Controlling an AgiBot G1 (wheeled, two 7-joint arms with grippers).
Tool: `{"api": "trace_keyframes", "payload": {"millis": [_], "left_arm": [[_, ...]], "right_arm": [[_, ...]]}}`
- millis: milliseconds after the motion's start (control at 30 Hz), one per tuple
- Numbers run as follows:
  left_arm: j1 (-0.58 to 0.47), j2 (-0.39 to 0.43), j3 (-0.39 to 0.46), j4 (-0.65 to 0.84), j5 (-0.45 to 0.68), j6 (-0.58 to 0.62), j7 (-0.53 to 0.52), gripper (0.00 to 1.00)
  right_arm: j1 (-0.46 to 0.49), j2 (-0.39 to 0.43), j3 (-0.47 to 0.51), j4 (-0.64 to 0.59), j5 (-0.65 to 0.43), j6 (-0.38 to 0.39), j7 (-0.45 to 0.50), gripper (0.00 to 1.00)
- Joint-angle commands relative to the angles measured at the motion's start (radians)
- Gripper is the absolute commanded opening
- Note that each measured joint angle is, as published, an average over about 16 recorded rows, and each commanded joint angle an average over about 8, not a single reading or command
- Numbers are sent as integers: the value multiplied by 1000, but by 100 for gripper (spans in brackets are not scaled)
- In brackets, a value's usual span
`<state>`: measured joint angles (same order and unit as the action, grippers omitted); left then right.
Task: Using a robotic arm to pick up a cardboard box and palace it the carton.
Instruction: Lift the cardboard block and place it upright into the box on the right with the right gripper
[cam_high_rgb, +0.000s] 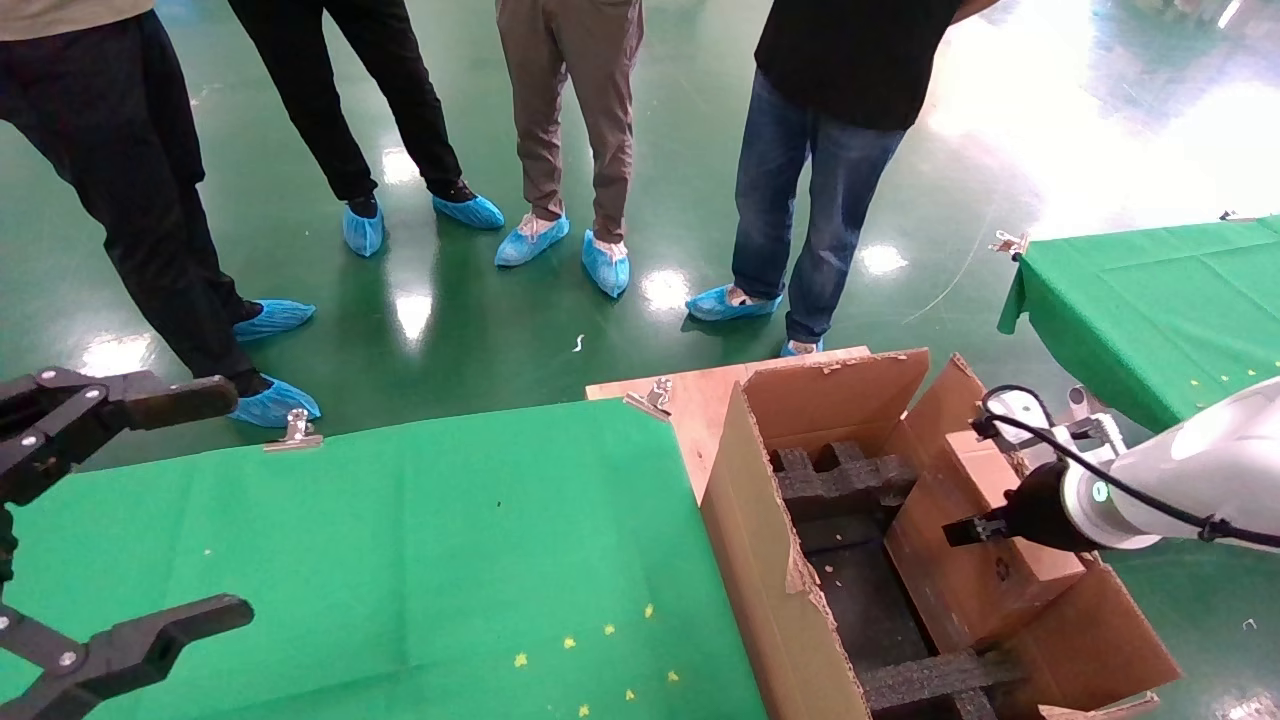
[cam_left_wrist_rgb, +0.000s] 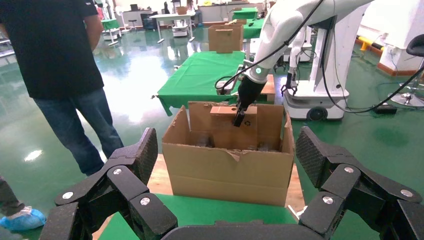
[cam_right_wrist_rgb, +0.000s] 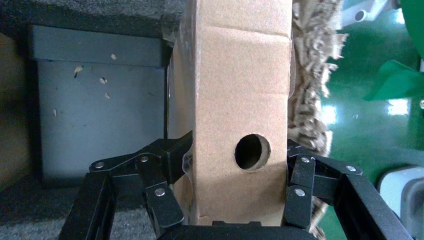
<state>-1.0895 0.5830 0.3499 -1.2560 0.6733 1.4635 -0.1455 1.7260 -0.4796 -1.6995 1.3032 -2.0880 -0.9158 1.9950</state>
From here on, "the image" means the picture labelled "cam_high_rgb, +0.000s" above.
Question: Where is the small brown cardboard box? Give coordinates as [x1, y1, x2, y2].
[884, 430, 1089, 653]

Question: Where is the large green table cloth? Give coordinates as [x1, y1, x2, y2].
[0, 398, 771, 720]

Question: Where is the grey metal camera bracket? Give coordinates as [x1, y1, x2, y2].
[1058, 384, 1131, 453]

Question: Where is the black camera cable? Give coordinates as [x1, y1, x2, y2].
[971, 384, 1280, 550]

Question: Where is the person in slim black trousers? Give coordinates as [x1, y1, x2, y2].
[227, 0, 477, 217]

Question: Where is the small green table cloth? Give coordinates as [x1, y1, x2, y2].
[997, 215, 1280, 434]

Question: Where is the person in blue jeans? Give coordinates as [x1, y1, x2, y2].
[731, 0, 1003, 347]

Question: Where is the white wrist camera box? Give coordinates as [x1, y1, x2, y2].
[985, 389, 1054, 447]

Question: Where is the large open cardboard carton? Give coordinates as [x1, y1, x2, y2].
[699, 347, 1184, 720]

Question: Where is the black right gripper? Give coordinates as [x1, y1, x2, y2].
[941, 460, 1079, 551]

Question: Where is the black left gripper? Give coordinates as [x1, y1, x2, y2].
[0, 368, 256, 720]

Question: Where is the person with tan shirt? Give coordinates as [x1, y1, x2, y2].
[0, 0, 273, 399]

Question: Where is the person in brown trousers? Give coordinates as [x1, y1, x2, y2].
[495, 0, 645, 247]

